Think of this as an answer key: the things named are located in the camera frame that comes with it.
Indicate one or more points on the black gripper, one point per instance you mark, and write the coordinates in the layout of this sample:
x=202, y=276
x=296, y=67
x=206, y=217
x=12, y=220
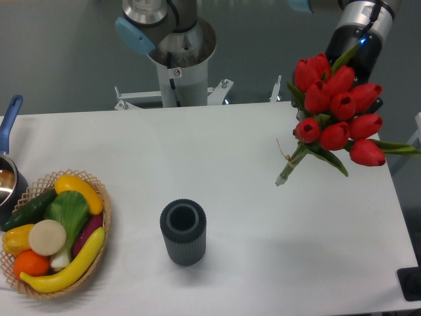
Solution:
x=351, y=69

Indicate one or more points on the red tulip bouquet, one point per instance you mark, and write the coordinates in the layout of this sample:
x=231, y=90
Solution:
x=335, y=116

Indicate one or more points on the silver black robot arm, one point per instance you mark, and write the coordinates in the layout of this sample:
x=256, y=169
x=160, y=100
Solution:
x=365, y=22

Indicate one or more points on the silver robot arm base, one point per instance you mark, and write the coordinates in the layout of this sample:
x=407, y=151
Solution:
x=177, y=41

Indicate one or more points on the black device at table edge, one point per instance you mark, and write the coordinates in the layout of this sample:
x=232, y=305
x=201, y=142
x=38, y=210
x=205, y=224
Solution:
x=409, y=280

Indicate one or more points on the dark grey ribbed vase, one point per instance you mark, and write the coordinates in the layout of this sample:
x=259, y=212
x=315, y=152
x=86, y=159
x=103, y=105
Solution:
x=183, y=224

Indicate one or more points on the purple sweet potato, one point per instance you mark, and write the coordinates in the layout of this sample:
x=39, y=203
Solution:
x=92, y=224

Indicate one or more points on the yellow squash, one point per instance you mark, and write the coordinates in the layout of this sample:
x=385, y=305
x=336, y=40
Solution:
x=70, y=182

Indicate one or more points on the green bok choy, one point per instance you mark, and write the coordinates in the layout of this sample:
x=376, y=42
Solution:
x=71, y=210

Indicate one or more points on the woven wicker basket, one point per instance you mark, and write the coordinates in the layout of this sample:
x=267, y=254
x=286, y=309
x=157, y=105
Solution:
x=44, y=185

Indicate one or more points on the green cucumber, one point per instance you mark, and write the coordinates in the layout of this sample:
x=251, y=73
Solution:
x=31, y=212

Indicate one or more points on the round beige disc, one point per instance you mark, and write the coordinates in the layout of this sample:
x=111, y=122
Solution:
x=47, y=237

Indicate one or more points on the yellow banana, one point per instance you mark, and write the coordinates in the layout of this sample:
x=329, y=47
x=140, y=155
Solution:
x=73, y=272

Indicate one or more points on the orange fruit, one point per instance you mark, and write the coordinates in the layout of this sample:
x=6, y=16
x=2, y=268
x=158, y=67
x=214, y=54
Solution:
x=31, y=263

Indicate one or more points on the yellow bell pepper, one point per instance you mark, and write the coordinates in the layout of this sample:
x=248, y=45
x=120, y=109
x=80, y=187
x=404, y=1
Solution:
x=16, y=240

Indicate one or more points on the white metal mounting frame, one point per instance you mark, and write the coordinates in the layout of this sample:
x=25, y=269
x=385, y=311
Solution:
x=215, y=95

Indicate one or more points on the blue handled saucepan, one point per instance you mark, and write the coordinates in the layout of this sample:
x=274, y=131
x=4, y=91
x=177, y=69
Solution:
x=13, y=183

